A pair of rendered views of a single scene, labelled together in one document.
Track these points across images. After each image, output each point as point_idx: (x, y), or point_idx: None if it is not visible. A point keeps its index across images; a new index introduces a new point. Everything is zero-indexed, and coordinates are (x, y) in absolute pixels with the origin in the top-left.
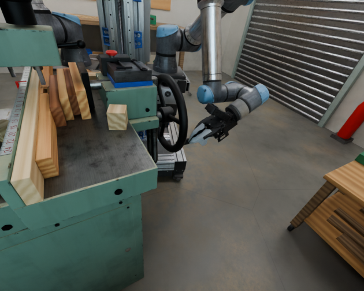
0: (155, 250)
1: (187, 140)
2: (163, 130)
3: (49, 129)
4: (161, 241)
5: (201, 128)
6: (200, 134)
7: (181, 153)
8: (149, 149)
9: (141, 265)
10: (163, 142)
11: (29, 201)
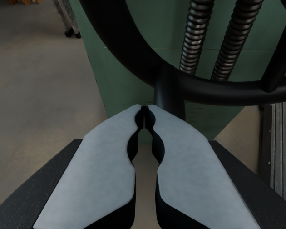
0: (135, 166)
1: (163, 106)
2: (273, 60)
3: None
4: (142, 178)
5: (171, 176)
6: (125, 138)
7: None
8: (214, 65)
9: None
10: (224, 82)
11: None
